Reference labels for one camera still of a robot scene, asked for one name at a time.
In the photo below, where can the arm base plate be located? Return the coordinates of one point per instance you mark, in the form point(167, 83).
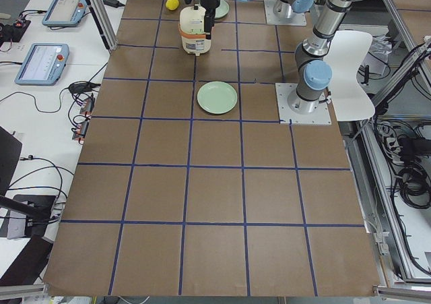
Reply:
point(293, 110)
point(269, 15)

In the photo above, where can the left green plate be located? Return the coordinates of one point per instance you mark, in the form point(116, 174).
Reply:
point(217, 97)

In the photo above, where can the green plate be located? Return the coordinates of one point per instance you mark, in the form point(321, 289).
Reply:
point(222, 10)
point(217, 97)

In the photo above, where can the aluminium frame post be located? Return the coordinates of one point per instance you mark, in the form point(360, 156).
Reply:
point(103, 24)

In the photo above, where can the white plastic chair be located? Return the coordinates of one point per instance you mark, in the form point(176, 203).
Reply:
point(346, 53)

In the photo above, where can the blue teach pendant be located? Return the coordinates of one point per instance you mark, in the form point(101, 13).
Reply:
point(64, 13)
point(43, 64)

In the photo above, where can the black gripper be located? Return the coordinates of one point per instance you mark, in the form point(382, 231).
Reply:
point(209, 3)

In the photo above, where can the white rice cooker orange handle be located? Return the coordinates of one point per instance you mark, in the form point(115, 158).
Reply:
point(191, 30)

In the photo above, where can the far blue teach pendant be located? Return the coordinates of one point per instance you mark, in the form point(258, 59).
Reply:
point(64, 13)

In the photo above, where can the black power adapter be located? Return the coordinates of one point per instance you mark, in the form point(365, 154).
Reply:
point(113, 3)

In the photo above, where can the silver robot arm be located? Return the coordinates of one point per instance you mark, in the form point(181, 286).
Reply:
point(314, 74)
point(291, 12)

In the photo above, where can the yellow toy bell pepper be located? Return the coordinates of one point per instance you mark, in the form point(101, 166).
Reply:
point(172, 5)

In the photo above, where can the right green plate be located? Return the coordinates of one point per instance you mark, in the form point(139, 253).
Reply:
point(222, 10)

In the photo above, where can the near blue teach pendant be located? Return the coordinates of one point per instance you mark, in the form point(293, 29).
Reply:
point(43, 64)

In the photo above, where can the brown paper table mat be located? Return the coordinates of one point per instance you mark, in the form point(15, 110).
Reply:
point(168, 199)

